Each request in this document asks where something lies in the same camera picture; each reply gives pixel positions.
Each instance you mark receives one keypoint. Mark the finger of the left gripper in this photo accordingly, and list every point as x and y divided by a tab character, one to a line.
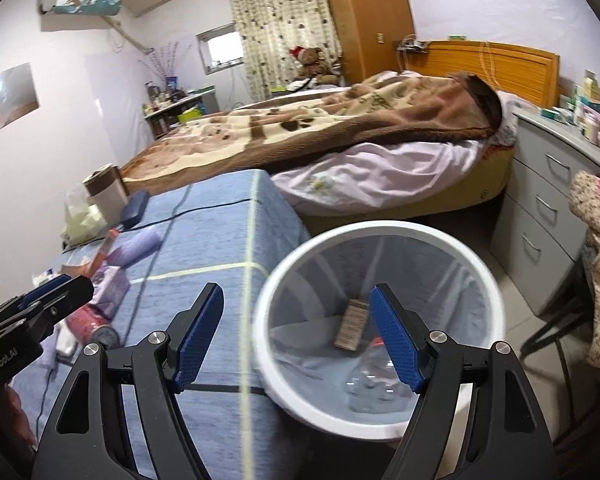
50	284

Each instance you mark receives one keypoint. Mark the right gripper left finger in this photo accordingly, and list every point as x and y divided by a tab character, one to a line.
86	435

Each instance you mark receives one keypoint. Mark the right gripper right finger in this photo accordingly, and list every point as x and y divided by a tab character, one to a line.
506	436

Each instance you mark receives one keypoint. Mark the red drink can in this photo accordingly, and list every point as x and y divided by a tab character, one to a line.
89	327

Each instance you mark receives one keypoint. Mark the red orange box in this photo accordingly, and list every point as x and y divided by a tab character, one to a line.
102	253

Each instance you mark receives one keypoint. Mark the lavender ribbed foam sleeve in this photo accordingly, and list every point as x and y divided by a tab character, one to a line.
134	249

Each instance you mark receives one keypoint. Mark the clear plastic water bottle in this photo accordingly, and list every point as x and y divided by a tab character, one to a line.
373	387

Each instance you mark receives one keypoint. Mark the beige green small box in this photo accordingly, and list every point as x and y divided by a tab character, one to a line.
352	326

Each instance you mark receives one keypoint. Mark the white yogurt cup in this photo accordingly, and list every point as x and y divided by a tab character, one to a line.
43	278

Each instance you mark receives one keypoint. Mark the strawberry milk carton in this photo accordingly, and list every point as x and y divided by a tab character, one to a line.
76	268

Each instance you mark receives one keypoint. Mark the white mesh trash bin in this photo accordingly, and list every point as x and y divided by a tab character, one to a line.
301	304

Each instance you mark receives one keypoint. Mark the person's hand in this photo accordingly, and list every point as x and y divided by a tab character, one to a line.
14	424

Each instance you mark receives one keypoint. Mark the yellow tissue pack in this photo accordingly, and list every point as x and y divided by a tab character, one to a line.
83	220

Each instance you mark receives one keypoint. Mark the beige brown travel mug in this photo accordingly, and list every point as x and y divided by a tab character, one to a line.
108	192

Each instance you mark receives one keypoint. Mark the navy glasses case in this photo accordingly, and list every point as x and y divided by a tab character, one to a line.
133	212

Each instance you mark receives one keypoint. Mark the grey drawer cabinet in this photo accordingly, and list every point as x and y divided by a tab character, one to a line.
537	240

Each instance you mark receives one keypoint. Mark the cluttered desk shelf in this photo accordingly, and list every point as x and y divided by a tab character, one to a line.
167	112

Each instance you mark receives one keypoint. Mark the purple dried flower branches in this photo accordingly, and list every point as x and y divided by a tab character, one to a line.
163	62

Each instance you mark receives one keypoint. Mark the pink bed sheet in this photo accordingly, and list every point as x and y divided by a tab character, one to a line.
420	177

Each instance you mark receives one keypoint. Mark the barred window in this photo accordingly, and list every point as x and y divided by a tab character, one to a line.
220	48

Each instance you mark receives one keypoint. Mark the items on cabinet top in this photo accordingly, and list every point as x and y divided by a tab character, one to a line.
581	110

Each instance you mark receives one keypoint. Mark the brown paw print blanket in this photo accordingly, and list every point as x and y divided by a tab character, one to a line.
284	133

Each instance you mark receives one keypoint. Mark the teddy bear with santa hat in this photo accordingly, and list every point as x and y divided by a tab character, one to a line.
314	66

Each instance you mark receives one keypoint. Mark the orange wooden headboard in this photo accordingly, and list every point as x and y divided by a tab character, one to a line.
527	72

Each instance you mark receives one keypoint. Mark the patterned window curtain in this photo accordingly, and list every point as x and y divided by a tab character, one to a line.
270	29

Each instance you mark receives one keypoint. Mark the orange wooden wardrobe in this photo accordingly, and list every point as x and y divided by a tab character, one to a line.
369	31

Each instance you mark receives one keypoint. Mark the silver wall poster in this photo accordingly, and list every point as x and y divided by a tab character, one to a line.
17	93

